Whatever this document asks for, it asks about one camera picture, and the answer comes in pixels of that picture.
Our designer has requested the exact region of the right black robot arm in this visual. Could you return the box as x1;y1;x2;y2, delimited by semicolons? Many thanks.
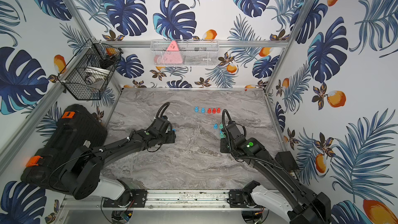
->
221;110;332;224

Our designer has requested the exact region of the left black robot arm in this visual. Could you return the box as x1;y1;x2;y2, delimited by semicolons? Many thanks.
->
47;102;176;204

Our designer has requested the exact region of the black power supply box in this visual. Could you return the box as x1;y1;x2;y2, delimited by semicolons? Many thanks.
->
275;151;299;172

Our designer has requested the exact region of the pink triangle card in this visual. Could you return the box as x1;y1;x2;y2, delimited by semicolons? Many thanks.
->
161;40;183;65

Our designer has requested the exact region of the black plastic tool case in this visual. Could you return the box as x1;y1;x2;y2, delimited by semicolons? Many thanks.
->
21;104;107;192

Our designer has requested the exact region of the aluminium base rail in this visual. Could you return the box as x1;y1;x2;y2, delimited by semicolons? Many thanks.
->
60;189;315;211

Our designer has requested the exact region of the clear mesh wall tray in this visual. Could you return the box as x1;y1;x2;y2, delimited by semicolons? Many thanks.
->
150;39;219;66

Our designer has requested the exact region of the black wire basket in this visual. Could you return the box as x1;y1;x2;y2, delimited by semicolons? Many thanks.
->
57;39;123;101

